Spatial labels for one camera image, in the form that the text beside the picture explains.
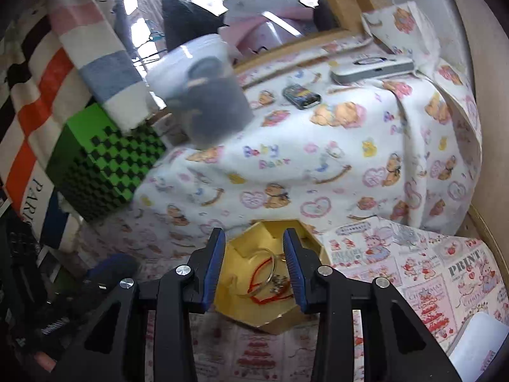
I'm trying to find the christmas print cloth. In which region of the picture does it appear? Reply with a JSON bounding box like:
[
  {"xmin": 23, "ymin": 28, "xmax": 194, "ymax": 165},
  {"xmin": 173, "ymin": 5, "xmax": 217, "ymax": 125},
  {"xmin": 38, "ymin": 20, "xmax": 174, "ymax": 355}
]
[{"xmin": 190, "ymin": 216, "xmax": 508, "ymax": 381}]

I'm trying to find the green black checkered box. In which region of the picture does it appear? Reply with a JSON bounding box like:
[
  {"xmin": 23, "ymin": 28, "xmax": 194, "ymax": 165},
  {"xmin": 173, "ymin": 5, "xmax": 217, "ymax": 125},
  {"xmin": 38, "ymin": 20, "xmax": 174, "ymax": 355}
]
[{"xmin": 46, "ymin": 103, "xmax": 166, "ymax": 222}]

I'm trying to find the baby bear print cloth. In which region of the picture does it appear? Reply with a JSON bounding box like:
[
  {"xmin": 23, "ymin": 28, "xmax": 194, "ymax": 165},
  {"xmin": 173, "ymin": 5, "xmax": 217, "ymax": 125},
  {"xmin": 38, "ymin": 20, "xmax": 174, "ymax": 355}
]
[{"xmin": 77, "ymin": 2, "xmax": 482, "ymax": 275}]

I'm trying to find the silver bangle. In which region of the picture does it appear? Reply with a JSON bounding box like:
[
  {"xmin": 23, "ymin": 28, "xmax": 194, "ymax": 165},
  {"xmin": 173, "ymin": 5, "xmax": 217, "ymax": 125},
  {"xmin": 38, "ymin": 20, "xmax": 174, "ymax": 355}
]
[{"xmin": 241, "ymin": 248, "xmax": 288, "ymax": 298}]

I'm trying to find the white paper sheet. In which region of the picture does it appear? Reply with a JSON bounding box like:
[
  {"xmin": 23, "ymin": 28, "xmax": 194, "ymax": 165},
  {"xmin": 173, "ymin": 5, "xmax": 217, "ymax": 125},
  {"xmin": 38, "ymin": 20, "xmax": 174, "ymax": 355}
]
[{"xmin": 447, "ymin": 312, "xmax": 508, "ymax": 382}]

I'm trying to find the gold octagonal jewelry box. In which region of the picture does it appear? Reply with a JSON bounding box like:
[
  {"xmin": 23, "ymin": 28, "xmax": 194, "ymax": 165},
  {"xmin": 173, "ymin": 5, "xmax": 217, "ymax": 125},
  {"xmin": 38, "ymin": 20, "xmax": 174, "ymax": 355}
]
[{"xmin": 214, "ymin": 220, "xmax": 329, "ymax": 335}]

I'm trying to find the silver flat device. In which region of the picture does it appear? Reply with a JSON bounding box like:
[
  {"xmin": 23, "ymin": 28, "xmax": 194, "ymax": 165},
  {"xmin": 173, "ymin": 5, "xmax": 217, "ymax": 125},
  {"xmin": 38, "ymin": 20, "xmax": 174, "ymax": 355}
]
[{"xmin": 331, "ymin": 54, "xmax": 416, "ymax": 85}]

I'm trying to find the wooden framed mirror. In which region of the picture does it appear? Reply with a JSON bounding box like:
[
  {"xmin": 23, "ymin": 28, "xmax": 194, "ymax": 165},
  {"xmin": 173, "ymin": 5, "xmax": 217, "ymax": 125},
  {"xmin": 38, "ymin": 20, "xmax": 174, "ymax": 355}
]
[{"xmin": 97, "ymin": 0, "xmax": 373, "ymax": 79}]

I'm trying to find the striped Paris tote bag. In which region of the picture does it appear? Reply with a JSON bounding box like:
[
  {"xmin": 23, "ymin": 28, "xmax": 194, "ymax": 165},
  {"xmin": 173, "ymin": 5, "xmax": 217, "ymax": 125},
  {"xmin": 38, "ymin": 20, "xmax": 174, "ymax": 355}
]
[{"xmin": 1, "ymin": 3, "xmax": 97, "ymax": 253}]

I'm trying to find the clear plastic tub with lid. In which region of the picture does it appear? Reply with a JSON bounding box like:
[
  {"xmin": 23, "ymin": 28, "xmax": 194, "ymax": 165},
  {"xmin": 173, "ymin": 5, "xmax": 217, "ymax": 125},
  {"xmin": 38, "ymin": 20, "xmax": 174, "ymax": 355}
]
[{"xmin": 146, "ymin": 34, "xmax": 254, "ymax": 149}]

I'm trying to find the red cord bracelet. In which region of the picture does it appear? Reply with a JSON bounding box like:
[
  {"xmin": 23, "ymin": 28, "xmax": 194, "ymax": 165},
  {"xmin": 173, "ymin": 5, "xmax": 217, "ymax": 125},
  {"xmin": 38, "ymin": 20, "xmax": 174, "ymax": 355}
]
[{"xmin": 246, "ymin": 257, "xmax": 295, "ymax": 306}]

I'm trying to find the blue beige striped towel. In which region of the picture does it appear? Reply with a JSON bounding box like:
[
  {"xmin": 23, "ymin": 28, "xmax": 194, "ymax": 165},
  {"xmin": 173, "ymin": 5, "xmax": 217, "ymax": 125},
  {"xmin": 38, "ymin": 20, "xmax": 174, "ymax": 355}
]
[{"xmin": 46, "ymin": 0, "xmax": 151, "ymax": 133}]

